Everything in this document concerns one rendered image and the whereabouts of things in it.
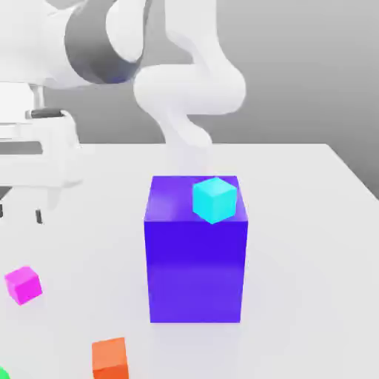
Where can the small cyan cube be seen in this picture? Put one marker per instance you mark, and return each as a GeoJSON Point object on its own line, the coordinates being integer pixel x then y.
{"type": "Point", "coordinates": [213, 200]}

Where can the large purple box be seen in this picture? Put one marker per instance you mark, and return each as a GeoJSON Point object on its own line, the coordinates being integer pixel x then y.
{"type": "Point", "coordinates": [195, 272]}

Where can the small magenta cube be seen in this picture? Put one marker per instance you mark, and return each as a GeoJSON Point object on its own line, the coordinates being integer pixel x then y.
{"type": "Point", "coordinates": [23, 285]}

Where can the small orange cube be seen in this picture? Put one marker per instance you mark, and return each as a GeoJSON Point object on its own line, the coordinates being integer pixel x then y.
{"type": "Point", "coordinates": [109, 356]}

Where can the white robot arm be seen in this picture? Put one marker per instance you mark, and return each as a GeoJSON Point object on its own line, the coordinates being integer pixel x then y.
{"type": "Point", "coordinates": [189, 88]}

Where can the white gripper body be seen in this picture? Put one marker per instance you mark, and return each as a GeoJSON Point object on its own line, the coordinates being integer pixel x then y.
{"type": "Point", "coordinates": [56, 160]}

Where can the small green cube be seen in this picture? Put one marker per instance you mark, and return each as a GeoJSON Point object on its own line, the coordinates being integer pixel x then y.
{"type": "Point", "coordinates": [3, 373]}

